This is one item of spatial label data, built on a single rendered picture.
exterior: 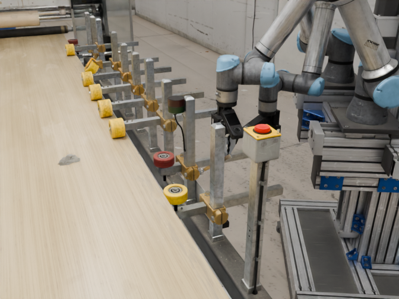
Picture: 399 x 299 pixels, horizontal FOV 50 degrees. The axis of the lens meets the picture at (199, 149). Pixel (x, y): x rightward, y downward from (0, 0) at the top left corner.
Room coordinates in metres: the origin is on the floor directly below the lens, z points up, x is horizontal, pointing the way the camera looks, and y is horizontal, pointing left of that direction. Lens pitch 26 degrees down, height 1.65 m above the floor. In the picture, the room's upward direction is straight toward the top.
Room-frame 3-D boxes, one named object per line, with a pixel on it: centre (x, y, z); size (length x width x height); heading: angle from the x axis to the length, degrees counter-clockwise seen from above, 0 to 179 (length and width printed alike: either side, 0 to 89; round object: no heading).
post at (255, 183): (0.97, -0.16, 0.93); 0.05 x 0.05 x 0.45; 22
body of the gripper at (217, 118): (1.41, -0.09, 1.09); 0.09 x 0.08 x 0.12; 22
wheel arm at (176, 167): (1.52, -0.05, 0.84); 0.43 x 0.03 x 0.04; 112
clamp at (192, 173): (1.46, 0.05, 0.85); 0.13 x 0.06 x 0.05; 22
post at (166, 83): (1.67, 0.13, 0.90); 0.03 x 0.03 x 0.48; 22
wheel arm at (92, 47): (3.11, 0.69, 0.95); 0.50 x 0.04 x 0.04; 112
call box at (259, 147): (0.97, -0.16, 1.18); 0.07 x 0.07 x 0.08; 22
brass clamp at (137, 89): (2.16, 0.33, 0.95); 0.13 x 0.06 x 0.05; 22
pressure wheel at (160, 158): (1.44, 0.14, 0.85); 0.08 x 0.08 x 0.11
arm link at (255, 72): (1.41, -0.20, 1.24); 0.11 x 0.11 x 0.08; 87
